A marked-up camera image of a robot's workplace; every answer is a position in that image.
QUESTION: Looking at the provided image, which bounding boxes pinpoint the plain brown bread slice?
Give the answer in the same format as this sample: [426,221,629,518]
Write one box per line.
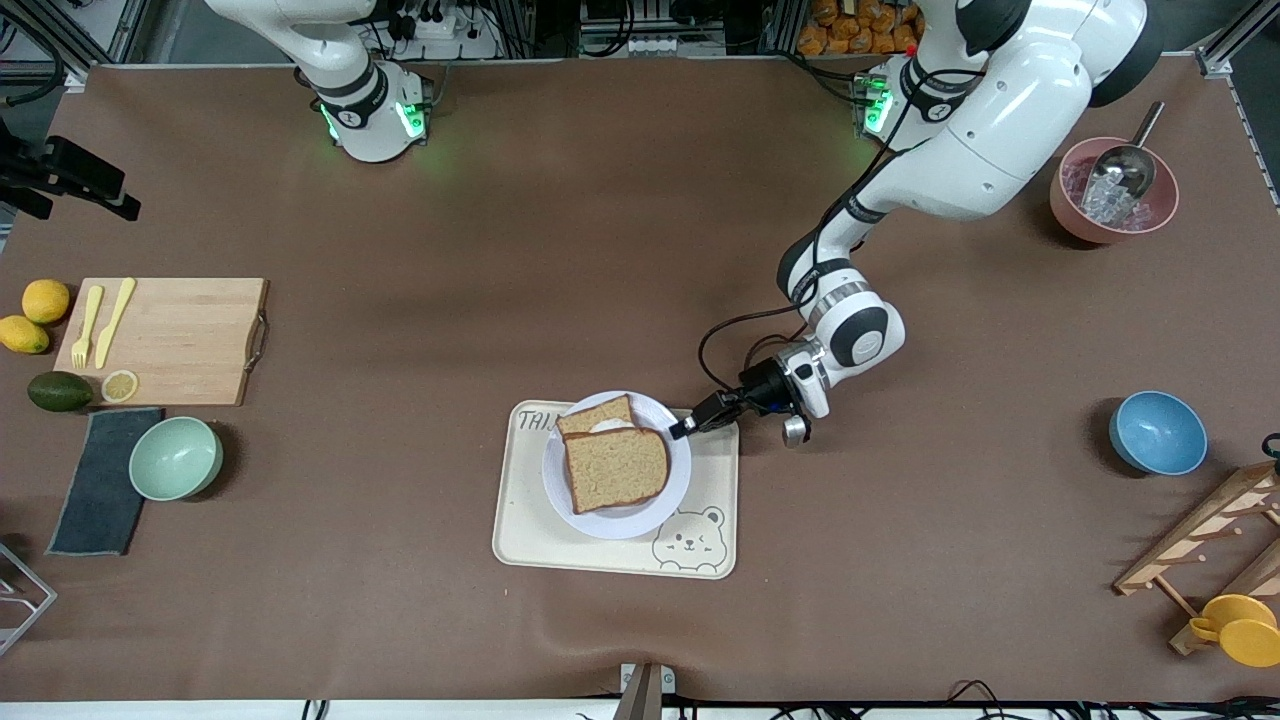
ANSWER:
[563,428,671,515]

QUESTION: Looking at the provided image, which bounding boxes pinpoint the pale lavender round plate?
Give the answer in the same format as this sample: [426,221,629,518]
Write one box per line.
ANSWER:
[541,390,693,542]

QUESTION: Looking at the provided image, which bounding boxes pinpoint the round yellow lemon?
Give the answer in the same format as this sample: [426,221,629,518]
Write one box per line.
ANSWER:
[22,279,72,325]

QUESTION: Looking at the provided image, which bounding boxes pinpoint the pale yellow plastic knife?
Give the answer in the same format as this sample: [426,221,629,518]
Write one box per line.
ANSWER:
[95,277,137,369]

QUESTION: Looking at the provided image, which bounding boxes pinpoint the toast slice under egg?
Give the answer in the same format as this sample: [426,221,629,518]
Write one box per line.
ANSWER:
[556,394,637,439]

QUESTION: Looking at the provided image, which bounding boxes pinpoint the pale yellow plastic fork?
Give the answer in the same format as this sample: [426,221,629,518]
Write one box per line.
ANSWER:
[71,285,104,370]

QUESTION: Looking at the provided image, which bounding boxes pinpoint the oval yellow lemon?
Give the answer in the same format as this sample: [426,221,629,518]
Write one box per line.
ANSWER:
[0,315,50,355]

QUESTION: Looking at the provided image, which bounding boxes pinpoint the wooden cutting board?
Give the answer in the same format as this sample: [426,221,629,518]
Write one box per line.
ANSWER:
[52,277,270,407]

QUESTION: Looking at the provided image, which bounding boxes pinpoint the dark green avocado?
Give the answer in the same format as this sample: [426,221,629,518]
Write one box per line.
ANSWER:
[27,371,96,413]

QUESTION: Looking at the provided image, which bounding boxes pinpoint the cream tray with bear print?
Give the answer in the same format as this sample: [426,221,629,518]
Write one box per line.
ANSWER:
[492,400,740,580]

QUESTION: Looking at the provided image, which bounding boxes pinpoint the mint green bowl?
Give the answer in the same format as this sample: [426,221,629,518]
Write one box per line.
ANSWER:
[129,416,224,502]

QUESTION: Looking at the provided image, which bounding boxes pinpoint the dark grey cloth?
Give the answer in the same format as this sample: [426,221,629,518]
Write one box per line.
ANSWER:
[47,407,166,557]

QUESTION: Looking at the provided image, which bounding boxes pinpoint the pink bowl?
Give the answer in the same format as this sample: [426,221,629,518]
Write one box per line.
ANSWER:
[1049,137,1180,245]

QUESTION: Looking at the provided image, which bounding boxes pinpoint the long white power strip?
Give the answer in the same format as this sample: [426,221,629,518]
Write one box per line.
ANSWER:
[580,33,726,59]

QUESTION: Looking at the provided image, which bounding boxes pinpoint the white power strip with plugs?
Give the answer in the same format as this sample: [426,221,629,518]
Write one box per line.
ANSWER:
[385,0,501,59]

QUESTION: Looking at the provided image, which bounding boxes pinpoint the orange snack packets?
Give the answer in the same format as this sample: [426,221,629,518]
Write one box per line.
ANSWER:
[797,0,926,57]

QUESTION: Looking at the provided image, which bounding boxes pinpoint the clear ice cubes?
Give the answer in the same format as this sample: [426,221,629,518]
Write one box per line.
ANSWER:
[1078,175,1151,227]

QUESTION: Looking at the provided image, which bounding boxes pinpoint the blue bowl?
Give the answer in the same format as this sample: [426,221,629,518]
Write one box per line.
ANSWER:
[1108,390,1209,477]

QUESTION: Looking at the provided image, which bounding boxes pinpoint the metal scoop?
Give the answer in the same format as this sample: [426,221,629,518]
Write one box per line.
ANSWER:
[1090,101,1167,199]

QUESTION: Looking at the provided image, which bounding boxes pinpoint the wooden cup rack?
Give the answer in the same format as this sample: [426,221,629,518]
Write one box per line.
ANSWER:
[1113,462,1280,657]

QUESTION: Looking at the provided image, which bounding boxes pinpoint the yellow cup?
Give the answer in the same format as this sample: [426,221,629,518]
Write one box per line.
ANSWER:
[1188,594,1280,668]

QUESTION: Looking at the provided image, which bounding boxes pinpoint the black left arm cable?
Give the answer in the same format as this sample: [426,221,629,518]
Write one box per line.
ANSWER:
[696,305,833,397]

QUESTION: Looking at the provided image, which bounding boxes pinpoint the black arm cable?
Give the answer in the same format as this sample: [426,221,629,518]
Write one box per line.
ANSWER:
[696,305,833,397]
[0,14,67,107]

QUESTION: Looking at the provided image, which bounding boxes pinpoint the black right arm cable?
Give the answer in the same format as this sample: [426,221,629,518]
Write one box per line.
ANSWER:
[0,14,67,107]

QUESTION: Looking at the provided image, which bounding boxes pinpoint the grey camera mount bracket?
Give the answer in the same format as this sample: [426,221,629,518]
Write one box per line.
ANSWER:
[612,662,677,720]

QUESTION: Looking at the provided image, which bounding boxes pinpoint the metal wire rack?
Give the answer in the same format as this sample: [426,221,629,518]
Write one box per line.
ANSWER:
[0,543,58,658]

